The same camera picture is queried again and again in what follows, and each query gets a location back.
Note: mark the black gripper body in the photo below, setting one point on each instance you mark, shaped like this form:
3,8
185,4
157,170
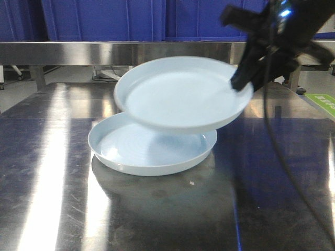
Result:
286,25

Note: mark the blue crate on shelf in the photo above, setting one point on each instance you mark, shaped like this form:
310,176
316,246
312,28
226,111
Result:
22,21
200,20
105,20

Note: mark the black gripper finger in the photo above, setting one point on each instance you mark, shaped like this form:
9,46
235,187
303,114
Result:
254,66
282,63

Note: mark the blue crate on shelf right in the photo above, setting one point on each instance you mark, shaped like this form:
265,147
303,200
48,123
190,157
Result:
200,20

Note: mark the steel shelf leg frame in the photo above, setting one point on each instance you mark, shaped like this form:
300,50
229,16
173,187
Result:
37,74

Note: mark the blue crate on shelf middle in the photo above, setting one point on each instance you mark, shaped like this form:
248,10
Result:
105,20

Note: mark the white metal frame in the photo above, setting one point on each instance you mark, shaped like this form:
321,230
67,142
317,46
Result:
109,72

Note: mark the light blue plate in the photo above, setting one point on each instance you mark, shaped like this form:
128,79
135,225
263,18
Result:
128,147
181,94

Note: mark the blue crate on shelf left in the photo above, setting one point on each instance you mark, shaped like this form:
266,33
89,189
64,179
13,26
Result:
22,21

